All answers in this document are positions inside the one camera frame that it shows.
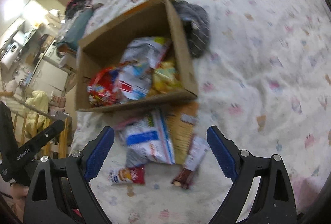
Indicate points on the pale yellow cloth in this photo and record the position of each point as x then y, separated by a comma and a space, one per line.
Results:
38, 105

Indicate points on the dark striped cloth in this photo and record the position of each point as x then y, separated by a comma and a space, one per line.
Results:
196, 27

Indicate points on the teal cloth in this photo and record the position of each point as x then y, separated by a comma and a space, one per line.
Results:
77, 25

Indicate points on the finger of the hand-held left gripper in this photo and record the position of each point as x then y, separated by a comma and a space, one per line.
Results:
47, 134

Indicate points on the wooden rack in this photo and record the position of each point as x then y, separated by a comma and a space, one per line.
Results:
62, 141

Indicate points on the white printed duvet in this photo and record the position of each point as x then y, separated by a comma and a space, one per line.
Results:
258, 58

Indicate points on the white cabinet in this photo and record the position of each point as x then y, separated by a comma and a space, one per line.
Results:
51, 71

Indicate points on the pile of clothes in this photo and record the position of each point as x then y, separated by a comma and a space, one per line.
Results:
76, 5

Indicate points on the yellow snack packet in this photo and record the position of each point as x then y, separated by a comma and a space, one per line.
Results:
165, 76

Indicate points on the small colourful snack packet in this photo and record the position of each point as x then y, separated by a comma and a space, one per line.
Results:
129, 175

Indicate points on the long snack bar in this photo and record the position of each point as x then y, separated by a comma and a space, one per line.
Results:
191, 162

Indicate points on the large white snack packet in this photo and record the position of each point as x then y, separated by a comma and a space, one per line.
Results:
147, 143

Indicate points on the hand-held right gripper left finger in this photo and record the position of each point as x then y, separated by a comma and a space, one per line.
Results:
99, 155

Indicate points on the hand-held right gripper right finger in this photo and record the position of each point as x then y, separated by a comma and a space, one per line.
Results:
222, 155

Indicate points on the white water heater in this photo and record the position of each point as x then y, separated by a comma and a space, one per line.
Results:
10, 54

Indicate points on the brown cardboard box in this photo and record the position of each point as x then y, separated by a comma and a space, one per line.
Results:
178, 32

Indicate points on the red cartoon face snack packet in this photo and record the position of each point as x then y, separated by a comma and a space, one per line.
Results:
103, 89

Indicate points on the white red snack packet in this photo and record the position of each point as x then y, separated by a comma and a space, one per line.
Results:
132, 81

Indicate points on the silver snack packet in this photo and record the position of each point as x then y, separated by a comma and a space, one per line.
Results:
144, 50

